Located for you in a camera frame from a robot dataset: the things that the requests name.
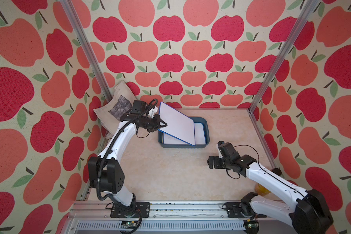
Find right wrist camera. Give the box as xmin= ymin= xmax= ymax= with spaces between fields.
xmin=217 ymin=141 xmax=237 ymax=158

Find beige printed canvas bag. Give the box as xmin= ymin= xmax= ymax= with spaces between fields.
xmin=94 ymin=81 xmax=136 ymax=139

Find amber bottle black cap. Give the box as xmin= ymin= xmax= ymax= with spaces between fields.
xmin=272 ymin=168 xmax=282 ymax=176

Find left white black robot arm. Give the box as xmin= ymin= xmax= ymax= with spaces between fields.
xmin=87 ymin=114 xmax=167 ymax=217

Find right aluminium frame post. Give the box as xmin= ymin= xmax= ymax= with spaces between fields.
xmin=248 ymin=0 xmax=321 ymax=116

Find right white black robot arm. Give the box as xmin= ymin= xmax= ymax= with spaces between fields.
xmin=207 ymin=154 xmax=333 ymax=234

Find aluminium frame post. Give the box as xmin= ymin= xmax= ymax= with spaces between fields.
xmin=248 ymin=0 xmax=321 ymax=116
xmin=60 ymin=0 xmax=112 ymax=102

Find left aluminium frame post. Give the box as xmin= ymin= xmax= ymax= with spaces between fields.
xmin=60 ymin=0 xmax=112 ymax=102

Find blue-framed whiteboard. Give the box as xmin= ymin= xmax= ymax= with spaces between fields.
xmin=163 ymin=123 xmax=206 ymax=146
xmin=159 ymin=102 xmax=196 ymax=146

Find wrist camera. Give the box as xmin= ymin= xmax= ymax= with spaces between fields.
xmin=217 ymin=141 xmax=237 ymax=158
xmin=130 ymin=100 xmax=147 ymax=115

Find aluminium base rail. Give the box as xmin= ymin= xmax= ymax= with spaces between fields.
xmin=58 ymin=201 xmax=296 ymax=234

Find teal plastic storage box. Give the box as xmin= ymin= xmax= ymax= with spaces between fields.
xmin=158 ymin=117 xmax=210 ymax=149

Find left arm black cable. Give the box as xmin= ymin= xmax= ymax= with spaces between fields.
xmin=96 ymin=98 xmax=159 ymax=234

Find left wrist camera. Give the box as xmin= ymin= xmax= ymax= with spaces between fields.
xmin=130 ymin=100 xmax=147 ymax=115

